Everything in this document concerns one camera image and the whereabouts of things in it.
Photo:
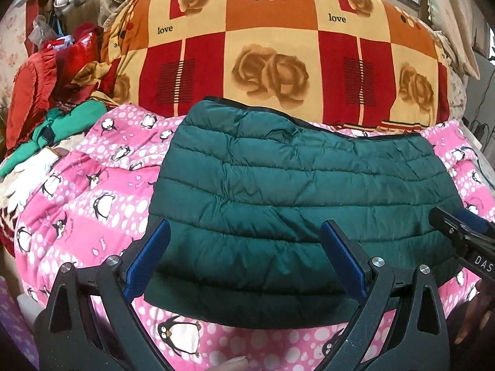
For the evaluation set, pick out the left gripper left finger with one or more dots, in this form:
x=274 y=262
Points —
x=89 y=322

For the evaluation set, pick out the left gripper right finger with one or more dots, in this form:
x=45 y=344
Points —
x=399 y=323

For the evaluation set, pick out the dark green puffer jacket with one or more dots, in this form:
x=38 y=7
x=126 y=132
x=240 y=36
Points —
x=245 y=191

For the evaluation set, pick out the person's right hand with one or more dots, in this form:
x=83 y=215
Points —
x=479 y=310

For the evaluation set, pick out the pink penguin print quilt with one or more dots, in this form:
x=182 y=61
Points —
x=96 y=202

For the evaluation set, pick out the green cloth garment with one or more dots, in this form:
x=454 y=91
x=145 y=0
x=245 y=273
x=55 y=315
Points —
x=56 y=127

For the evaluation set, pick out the beige window curtain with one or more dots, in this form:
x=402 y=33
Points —
x=455 y=20

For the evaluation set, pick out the red orange rose blanket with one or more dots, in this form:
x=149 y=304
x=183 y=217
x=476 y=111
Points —
x=365 y=64

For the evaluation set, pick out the red satin pillow pile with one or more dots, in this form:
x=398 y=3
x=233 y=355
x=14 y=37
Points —
x=55 y=76

